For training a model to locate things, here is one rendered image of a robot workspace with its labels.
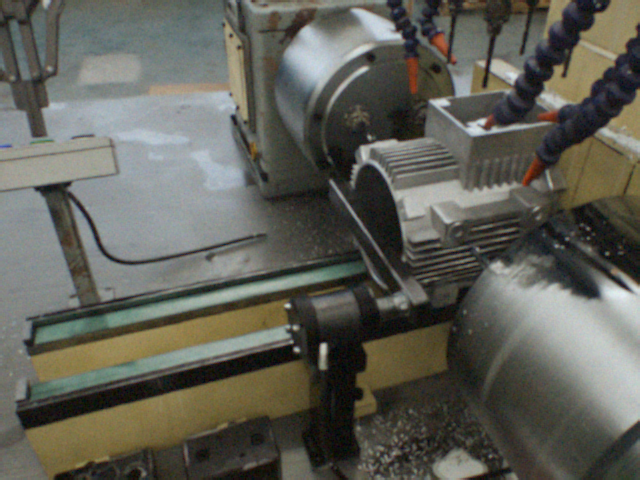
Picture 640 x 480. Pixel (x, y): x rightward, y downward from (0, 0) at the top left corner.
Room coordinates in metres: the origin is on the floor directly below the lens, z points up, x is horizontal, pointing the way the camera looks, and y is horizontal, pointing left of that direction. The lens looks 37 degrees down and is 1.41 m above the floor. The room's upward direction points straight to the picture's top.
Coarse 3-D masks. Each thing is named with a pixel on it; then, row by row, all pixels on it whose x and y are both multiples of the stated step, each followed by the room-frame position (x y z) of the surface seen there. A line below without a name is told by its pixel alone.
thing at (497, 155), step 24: (480, 96) 0.67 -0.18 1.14; (504, 96) 0.67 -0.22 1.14; (432, 120) 0.63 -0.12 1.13; (456, 120) 0.59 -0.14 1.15; (480, 120) 0.61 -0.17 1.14; (528, 120) 0.65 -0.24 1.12; (456, 144) 0.58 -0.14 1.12; (480, 144) 0.56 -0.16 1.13; (504, 144) 0.57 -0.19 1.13; (528, 144) 0.58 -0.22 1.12; (480, 168) 0.56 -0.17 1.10; (504, 168) 0.56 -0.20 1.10; (528, 168) 0.58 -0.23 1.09; (552, 168) 0.59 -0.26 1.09
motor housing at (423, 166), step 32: (384, 160) 0.57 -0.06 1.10; (416, 160) 0.57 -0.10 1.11; (448, 160) 0.58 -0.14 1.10; (384, 192) 0.66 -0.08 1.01; (416, 192) 0.54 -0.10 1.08; (448, 192) 0.55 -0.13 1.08; (480, 192) 0.56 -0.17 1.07; (384, 224) 0.64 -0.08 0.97; (416, 224) 0.51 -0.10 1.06; (480, 224) 0.52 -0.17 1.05; (512, 224) 0.54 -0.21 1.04; (416, 256) 0.49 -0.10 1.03; (448, 256) 0.50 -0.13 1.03; (384, 288) 0.55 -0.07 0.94
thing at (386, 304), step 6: (402, 294) 0.44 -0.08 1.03; (378, 300) 0.43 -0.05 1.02; (384, 300) 0.43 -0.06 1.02; (390, 300) 0.43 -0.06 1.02; (396, 300) 0.43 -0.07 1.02; (384, 306) 0.42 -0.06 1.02; (390, 306) 0.42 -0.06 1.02; (396, 306) 0.42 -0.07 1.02; (384, 312) 0.42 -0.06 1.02; (390, 312) 0.42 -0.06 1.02; (396, 312) 0.42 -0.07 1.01
